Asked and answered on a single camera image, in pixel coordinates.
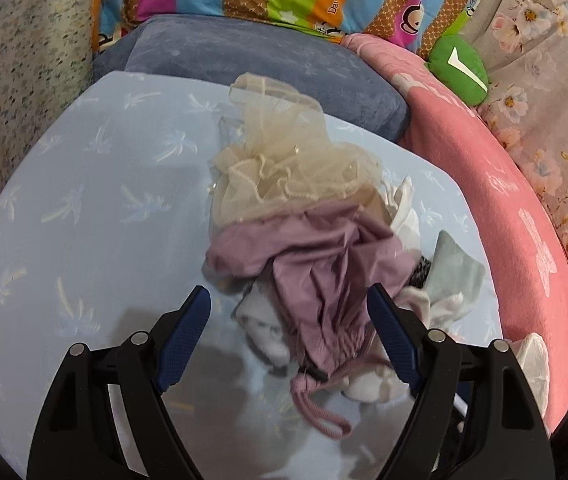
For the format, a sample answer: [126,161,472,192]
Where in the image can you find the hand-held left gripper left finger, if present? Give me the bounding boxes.
[26,285,212,480]

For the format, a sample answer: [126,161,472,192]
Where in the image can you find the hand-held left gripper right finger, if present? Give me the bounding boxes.
[366,282,552,480]

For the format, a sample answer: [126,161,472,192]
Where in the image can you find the leopard print strap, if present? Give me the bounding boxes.
[410,255,435,288]

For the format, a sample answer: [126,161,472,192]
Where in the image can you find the grey-white fluffy sock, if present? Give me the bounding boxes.
[234,285,296,377]

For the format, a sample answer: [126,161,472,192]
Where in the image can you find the mauve drawstring garment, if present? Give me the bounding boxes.
[205,200,417,441]

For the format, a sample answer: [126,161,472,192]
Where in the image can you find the grey-green sock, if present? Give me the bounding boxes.
[404,230,487,331]

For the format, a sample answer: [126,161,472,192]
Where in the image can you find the white cloth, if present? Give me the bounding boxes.
[384,176,422,261]

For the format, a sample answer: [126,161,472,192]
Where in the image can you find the bin with white bag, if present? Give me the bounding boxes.
[511,332,551,411]

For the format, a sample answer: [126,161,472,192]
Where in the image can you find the beige tulle cloth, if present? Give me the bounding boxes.
[208,72,385,233]

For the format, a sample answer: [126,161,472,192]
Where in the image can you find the light blue palm-print pillow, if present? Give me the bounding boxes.
[0,70,502,480]

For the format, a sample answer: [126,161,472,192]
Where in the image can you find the pink blanket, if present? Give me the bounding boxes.
[339,32,568,431]

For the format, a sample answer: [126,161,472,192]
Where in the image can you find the grey floral quilt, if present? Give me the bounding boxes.
[464,0,568,311]

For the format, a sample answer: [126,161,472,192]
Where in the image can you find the green plush cushion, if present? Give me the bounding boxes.
[426,35,490,107]

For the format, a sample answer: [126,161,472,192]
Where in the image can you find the speckled grey fabric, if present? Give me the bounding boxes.
[0,0,97,271]

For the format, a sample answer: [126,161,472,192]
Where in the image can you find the dark blue velvet cushion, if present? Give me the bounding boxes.
[91,14,411,143]

